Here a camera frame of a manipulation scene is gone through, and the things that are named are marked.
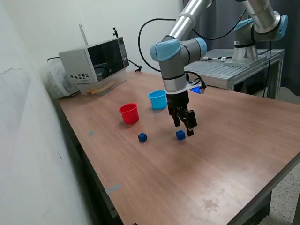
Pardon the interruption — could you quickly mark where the silver microwave oven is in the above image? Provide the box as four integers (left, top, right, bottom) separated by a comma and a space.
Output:
58, 37, 130, 85

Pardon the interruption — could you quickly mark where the blue plastic cup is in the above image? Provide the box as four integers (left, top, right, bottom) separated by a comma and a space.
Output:
148, 90, 168, 110

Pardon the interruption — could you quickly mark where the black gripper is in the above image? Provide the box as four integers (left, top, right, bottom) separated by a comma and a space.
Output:
166, 91, 198, 138

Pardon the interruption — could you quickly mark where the crumpled clear plastic bag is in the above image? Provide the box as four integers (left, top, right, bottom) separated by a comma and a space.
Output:
39, 62, 79, 99

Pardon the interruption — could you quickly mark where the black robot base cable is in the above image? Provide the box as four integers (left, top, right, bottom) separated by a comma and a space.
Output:
262, 41, 274, 98

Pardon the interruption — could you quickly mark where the thin white rod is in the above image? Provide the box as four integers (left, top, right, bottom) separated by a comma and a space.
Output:
78, 23, 89, 45

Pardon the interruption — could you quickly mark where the silver blue-jointed robot arm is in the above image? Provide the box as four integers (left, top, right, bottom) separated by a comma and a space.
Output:
150, 0, 288, 95

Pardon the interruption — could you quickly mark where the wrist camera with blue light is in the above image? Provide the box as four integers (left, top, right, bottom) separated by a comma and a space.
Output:
186, 81, 207, 95

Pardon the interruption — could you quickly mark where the dark grey curtain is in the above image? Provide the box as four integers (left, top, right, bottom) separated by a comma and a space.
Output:
182, 0, 300, 97

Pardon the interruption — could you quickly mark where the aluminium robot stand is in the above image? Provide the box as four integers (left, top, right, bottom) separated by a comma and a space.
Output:
184, 48, 285, 100

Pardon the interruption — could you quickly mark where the grey connector cable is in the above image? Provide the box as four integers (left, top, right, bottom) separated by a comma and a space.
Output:
202, 55, 233, 62

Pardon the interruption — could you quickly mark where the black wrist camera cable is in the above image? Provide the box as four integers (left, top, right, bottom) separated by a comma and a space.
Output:
137, 9, 249, 82

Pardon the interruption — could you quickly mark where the large grey tape strip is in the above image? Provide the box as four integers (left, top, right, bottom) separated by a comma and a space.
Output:
105, 183, 122, 195

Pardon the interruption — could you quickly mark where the red plastic cup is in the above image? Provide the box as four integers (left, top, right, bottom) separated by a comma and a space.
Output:
118, 103, 139, 125

